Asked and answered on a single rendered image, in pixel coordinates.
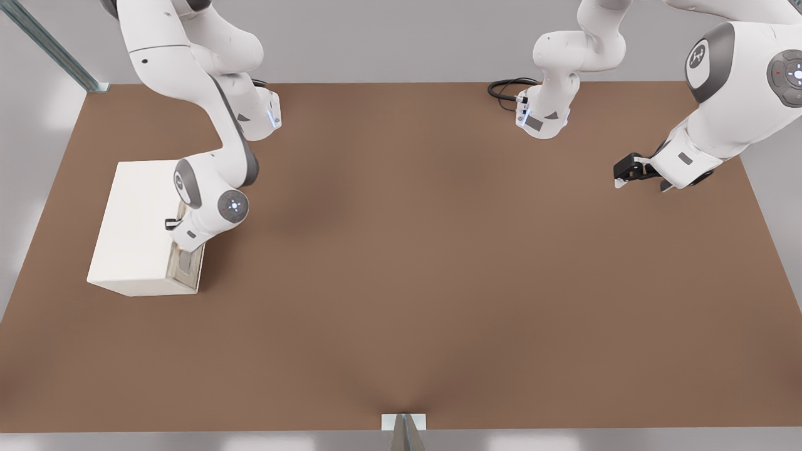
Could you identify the white oven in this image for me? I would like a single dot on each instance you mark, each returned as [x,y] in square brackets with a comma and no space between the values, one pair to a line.
[135,225]

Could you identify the silver frame post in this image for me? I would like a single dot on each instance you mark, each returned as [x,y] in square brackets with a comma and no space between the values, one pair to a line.
[50,44]
[405,432]

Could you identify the oven door with grey window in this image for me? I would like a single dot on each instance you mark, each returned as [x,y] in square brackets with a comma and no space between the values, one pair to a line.
[186,266]

